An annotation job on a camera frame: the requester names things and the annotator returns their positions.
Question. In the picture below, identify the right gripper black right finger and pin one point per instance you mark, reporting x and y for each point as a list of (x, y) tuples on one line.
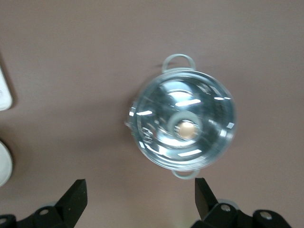
[(209, 209)]

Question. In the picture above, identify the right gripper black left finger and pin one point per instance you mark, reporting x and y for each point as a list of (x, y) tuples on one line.
[(71, 204)]

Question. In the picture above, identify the cream round plate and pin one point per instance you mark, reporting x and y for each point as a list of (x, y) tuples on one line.
[(4, 164)]

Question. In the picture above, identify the glass pot lid copper knob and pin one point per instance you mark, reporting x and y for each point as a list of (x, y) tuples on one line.
[(166, 142)]

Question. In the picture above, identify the cream tray with bunny print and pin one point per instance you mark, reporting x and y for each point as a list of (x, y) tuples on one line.
[(4, 95)]

